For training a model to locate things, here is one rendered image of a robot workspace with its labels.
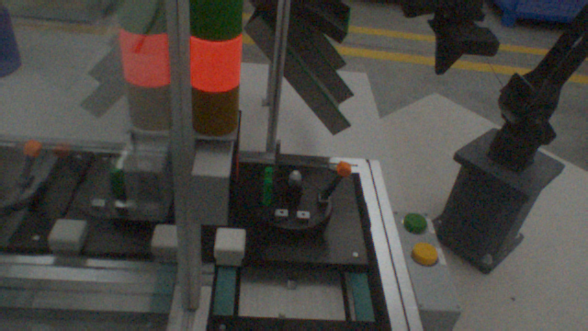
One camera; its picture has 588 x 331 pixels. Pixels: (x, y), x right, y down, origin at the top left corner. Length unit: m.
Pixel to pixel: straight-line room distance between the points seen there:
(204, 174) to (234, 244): 0.29
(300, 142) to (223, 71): 0.75
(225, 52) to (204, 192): 0.14
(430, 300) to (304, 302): 0.19
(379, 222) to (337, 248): 0.11
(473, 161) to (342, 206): 0.24
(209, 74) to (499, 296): 0.70
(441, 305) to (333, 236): 0.19
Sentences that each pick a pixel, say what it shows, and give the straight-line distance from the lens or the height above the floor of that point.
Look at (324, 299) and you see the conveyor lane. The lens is 0.79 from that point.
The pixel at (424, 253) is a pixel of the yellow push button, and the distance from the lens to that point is 0.83.
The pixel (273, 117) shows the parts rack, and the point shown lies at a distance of 0.96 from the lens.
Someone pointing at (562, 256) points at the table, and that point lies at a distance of 1.13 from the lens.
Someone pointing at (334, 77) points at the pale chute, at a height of 1.05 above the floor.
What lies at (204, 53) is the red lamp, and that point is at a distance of 0.45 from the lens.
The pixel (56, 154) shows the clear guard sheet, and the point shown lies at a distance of 0.20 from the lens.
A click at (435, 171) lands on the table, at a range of 1.20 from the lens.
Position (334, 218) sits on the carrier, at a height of 0.97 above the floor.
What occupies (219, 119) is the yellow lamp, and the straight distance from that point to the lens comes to 0.48.
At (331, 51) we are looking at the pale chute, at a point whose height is 1.05.
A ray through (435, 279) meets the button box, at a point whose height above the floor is 0.96.
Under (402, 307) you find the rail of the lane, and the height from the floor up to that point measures 0.95.
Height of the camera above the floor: 1.54
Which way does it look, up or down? 38 degrees down
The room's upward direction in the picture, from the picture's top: 8 degrees clockwise
